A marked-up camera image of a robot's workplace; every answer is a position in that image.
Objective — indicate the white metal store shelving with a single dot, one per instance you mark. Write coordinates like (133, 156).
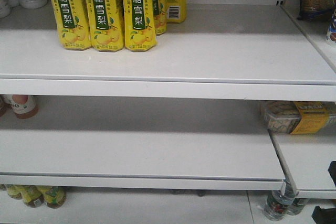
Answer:
(184, 114)

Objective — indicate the clear cookie box yellow label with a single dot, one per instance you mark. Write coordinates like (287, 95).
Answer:
(297, 117)

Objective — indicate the orange C100 juice bottle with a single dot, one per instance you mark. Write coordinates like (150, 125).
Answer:
(23, 106)

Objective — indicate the yellow lemon tea bottle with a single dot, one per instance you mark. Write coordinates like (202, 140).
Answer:
(54, 196)
(13, 192)
(31, 196)

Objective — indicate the clear water bottle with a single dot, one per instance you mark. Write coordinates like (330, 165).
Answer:
(297, 206)
(278, 202)

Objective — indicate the blue instant noodle cup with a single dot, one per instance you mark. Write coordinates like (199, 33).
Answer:
(330, 35)

